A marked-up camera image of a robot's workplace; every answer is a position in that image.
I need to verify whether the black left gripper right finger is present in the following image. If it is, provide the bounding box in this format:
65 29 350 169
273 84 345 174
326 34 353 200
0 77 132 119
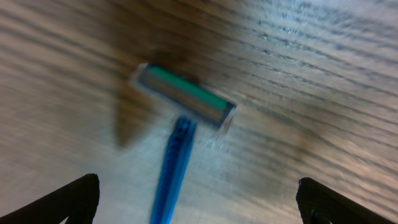
296 177 394 224

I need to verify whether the blue disposable razor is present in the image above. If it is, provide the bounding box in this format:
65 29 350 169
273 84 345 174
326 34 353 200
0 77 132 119
131 63 237 224

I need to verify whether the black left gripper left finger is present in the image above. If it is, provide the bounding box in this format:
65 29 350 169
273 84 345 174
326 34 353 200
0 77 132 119
1 174 100 224

